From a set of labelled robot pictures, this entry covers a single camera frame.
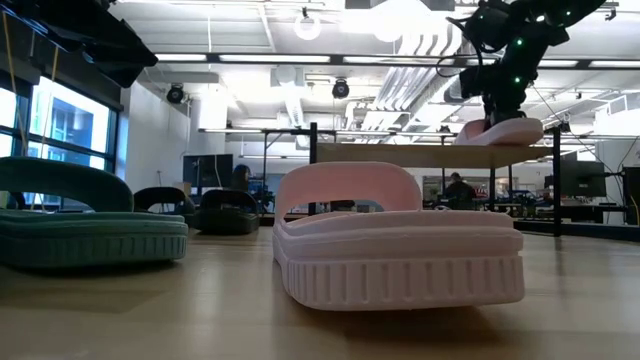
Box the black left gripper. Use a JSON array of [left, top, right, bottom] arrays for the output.
[[82, 19, 159, 90]]

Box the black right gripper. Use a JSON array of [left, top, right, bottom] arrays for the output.
[[482, 47, 539, 126]]

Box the pink foam slide sandal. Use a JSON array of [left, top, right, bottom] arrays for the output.
[[272, 161, 526, 312], [453, 117, 545, 147]]

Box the black foam slide sandal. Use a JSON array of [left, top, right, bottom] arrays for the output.
[[193, 188, 261, 236], [133, 186, 197, 219]]

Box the teal foam slide sandal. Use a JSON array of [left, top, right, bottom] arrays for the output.
[[0, 156, 190, 270]]

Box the black-framed wooden shelf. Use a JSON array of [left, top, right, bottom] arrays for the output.
[[308, 122, 562, 237]]

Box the large dark-framed window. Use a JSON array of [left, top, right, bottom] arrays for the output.
[[0, 74, 121, 211]]

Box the person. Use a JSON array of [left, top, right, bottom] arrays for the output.
[[444, 172, 479, 211]]

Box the black monitor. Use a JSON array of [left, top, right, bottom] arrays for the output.
[[559, 159, 608, 199], [182, 153, 234, 189]]

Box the dark cabinet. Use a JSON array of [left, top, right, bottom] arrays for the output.
[[622, 167, 640, 226]]

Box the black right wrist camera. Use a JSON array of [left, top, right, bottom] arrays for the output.
[[458, 67, 496, 100]]

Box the yellow cord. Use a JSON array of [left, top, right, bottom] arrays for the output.
[[29, 44, 61, 211], [1, 9, 29, 159]]

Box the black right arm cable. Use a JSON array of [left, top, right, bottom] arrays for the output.
[[436, 16, 485, 79]]

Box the white ring lamp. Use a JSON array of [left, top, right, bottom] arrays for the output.
[[293, 12, 323, 42]]

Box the black ceiling light rail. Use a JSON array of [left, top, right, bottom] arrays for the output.
[[154, 52, 640, 70]]

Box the thin black metal frame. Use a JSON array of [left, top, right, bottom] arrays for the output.
[[199, 127, 337, 216]]

